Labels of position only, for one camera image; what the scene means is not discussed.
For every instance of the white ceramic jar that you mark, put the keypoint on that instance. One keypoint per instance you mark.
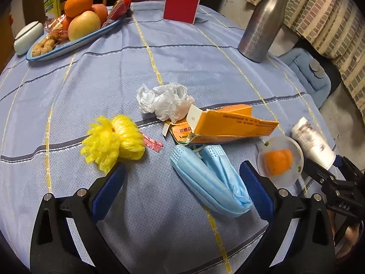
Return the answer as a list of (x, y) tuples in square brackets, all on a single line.
[(27, 38)]

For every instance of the large orange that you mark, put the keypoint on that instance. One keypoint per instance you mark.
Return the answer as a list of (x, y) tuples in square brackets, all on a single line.
[(78, 4)]

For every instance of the red checkered snack stick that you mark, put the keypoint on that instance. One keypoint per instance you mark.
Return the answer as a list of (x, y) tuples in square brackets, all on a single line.
[(118, 10)]

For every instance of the person's right hand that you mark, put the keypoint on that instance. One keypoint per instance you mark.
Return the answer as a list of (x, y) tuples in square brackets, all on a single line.
[(352, 234)]

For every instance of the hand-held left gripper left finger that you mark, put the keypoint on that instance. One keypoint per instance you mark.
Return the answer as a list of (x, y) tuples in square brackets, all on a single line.
[(109, 191)]

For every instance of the pile of walnuts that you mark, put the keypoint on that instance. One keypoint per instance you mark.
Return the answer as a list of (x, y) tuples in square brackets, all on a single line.
[(42, 47)]

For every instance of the orange peel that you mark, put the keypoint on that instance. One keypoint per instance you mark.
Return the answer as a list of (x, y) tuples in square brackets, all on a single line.
[(278, 162)]

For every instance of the yellow apple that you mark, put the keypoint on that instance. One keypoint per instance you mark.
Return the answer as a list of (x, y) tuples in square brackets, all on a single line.
[(84, 25)]

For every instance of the yellow plastic bow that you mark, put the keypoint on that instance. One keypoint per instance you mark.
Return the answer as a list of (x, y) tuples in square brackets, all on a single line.
[(114, 142)]

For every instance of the steel bottle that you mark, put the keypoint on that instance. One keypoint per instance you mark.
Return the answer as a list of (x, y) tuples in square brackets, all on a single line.
[(262, 25)]

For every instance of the orange cardboard box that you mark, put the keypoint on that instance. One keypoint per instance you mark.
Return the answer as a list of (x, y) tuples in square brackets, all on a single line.
[(228, 125)]

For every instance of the white plastic bag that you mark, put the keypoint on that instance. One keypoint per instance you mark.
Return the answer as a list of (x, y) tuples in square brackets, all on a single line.
[(162, 100)]

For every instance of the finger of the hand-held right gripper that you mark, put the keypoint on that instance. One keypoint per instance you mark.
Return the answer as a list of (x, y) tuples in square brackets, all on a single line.
[(349, 167), (319, 174)]

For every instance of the blue striped tablecloth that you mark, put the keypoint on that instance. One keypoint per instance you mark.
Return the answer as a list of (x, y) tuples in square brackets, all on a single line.
[(114, 91)]

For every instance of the blue face mask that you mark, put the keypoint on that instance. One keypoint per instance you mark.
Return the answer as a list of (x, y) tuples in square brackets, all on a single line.
[(211, 182)]

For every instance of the white paper cup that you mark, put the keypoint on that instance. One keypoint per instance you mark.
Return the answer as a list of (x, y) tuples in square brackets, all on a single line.
[(310, 139)]

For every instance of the clear bag of snacks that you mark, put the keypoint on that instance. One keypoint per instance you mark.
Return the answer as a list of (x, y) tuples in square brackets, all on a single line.
[(54, 30)]

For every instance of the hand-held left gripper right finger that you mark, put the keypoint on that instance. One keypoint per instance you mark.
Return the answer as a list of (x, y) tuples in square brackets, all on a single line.
[(256, 191)]

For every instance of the round clear plastic lid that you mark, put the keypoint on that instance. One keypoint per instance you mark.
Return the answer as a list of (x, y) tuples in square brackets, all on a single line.
[(281, 144)]

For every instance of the small tangerine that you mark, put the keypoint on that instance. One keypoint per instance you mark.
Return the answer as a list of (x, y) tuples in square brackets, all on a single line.
[(66, 24)]

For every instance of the blue oval plate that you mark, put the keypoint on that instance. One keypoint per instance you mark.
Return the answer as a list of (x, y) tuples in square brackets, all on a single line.
[(71, 48)]

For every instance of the red card stand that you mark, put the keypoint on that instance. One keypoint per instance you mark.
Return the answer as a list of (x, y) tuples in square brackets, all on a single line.
[(182, 0)]

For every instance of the red apple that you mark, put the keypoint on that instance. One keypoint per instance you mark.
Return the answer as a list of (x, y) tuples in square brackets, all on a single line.
[(101, 12)]

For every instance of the beige brick pattern curtain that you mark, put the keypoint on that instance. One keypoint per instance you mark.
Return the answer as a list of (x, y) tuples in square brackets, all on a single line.
[(322, 14)]

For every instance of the black chair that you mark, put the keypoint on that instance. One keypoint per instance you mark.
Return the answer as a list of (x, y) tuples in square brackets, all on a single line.
[(332, 75)]

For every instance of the small red wrapper strip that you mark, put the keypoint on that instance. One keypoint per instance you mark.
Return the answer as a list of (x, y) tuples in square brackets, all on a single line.
[(152, 143)]

